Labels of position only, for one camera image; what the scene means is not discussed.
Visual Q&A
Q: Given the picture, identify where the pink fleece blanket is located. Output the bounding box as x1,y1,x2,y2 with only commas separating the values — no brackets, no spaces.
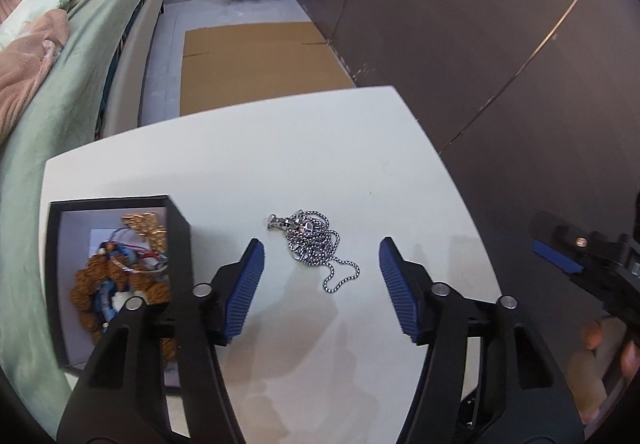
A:
0,8,71,140

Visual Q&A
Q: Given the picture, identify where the blue knotted cord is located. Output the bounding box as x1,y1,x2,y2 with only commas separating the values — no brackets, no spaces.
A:
95,241,143,320

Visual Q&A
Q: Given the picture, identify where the silver chain necklace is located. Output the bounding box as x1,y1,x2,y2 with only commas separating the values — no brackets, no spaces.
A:
265,209,361,295

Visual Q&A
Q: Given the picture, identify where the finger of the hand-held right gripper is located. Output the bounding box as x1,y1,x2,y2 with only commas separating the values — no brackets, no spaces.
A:
530,211,623,277

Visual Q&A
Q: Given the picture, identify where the black gift box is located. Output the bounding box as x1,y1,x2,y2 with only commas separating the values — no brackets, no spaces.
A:
45,194,196,395

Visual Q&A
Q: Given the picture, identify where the bed frame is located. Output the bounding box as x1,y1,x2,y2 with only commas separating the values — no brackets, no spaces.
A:
97,0,168,140

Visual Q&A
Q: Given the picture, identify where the cardboard sheet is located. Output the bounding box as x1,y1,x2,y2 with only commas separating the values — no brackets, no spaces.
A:
180,22,357,116

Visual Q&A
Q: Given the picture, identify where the red cord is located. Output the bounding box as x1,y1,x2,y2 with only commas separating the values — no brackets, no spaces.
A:
117,239,166,270

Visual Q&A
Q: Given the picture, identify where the white pouch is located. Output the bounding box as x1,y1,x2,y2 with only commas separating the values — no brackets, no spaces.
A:
107,291,133,315

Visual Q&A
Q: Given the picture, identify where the gold ornament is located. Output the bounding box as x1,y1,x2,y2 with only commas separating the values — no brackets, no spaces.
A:
120,210,168,250

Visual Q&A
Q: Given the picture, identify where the person's right hand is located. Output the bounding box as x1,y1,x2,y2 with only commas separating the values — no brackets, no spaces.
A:
565,319,640,425

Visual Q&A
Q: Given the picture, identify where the green bed sheet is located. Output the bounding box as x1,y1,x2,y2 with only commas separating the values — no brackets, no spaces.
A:
0,0,171,440

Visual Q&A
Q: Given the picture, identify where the brown bead bracelet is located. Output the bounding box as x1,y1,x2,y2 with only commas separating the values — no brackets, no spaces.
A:
70,254,178,362

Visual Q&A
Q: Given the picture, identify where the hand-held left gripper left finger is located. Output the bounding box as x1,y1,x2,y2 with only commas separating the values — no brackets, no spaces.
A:
56,237,266,444

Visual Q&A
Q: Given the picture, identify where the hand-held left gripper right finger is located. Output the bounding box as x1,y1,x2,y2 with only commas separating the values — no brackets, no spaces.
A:
378,237,586,444

